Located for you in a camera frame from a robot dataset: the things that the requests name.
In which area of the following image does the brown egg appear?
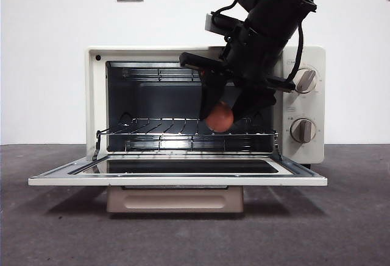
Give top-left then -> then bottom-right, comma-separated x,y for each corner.
204,101 -> 235,133

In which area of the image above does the oven door with taupe handle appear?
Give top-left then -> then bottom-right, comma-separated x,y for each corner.
28,153 -> 328,215

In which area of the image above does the taupe temperature knob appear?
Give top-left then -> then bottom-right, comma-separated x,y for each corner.
294,68 -> 318,94

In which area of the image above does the taupe timer knob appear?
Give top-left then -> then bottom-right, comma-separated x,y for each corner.
289,118 -> 317,144

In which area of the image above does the cream white toaster oven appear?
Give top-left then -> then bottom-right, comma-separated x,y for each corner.
85,46 -> 326,169

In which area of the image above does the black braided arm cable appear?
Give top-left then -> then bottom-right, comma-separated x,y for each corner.
286,21 -> 306,81

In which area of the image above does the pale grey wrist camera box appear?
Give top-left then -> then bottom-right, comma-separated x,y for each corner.
204,12 -> 241,35

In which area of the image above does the thin black camera cable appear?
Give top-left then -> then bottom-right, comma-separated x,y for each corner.
211,0 -> 246,23

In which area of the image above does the metal wire oven rack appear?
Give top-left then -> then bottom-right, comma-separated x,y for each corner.
96,117 -> 278,139

